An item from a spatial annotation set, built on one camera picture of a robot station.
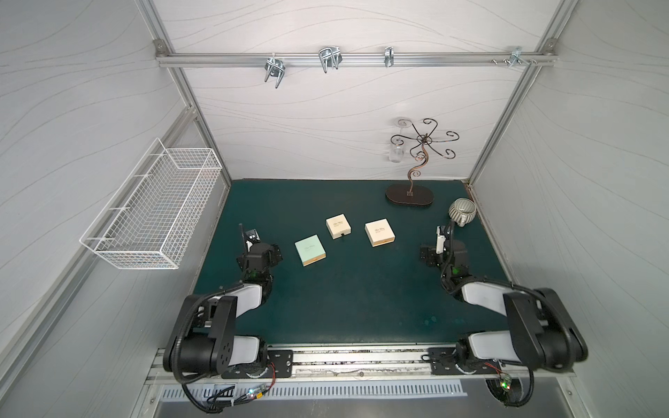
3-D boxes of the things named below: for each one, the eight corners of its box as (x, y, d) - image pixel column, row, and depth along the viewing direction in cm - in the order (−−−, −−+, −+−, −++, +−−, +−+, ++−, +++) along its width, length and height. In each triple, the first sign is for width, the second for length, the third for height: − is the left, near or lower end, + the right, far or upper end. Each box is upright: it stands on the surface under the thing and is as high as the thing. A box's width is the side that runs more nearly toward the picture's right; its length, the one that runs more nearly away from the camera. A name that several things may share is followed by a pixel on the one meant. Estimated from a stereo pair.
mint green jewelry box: (303, 267, 93) (303, 264, 91) (293, 246, 99) (292, 243, 97) (327, 256, 96) (327, 253, 94) (316, 236, 102) (316, 233, 100)
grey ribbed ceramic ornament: (452, 229, 105) (457, 220, 100) (444, 207, 113) (449, 197, 108) (475, 229, 105) (482, 220, 100) (466, 207, 113) (472, 197, 108)
